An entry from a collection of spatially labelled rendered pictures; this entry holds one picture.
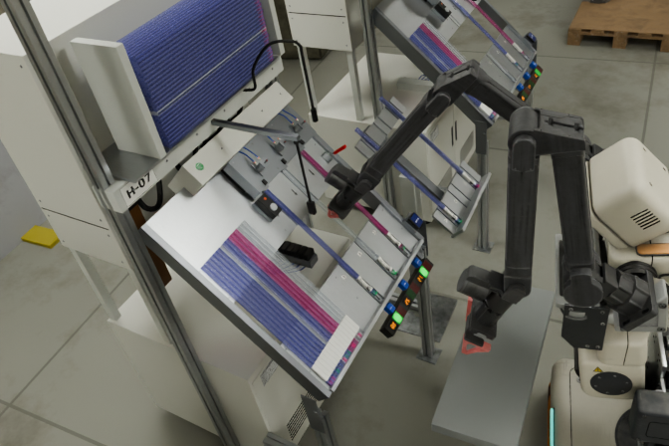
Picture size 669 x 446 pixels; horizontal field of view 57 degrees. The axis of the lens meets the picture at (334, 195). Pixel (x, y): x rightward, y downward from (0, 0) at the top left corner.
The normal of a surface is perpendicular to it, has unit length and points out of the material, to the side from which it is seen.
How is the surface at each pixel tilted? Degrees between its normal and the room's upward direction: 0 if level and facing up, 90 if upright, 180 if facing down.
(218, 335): 0
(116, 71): 90
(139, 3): 90
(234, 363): 0
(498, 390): 0
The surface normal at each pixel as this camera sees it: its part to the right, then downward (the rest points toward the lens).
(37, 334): -0.15, -0.77
